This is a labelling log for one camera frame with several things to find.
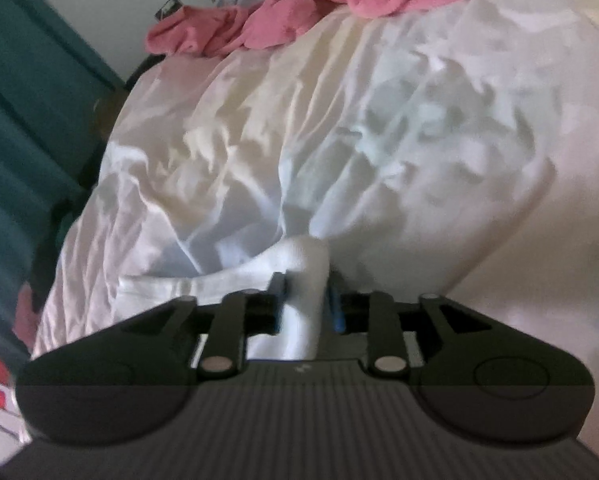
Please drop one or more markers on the pink cloth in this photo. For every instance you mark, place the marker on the pink cloth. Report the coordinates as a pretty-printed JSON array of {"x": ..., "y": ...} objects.
[{"x": 299, "y": 7}]

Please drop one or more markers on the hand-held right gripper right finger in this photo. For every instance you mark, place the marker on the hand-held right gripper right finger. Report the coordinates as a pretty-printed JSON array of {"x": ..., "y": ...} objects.
[{"x": 336, "y": 310}]

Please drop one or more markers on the white garment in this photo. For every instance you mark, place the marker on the white garment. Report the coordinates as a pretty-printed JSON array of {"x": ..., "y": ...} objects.
[{"x": 299, "y": 285}]

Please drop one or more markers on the white bed sheet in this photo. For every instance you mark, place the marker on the white bed sheet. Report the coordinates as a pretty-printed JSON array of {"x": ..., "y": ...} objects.
[{"x": 359, "y": 150}]

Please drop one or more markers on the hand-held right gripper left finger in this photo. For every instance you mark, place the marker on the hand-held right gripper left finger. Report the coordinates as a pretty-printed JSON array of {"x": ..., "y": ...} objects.
[{"x": 278, "y": 305}]

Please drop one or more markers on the teal curtain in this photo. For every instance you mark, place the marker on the teal curtain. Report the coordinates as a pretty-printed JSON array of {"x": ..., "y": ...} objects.
[{"x": 27, "y": 125}]

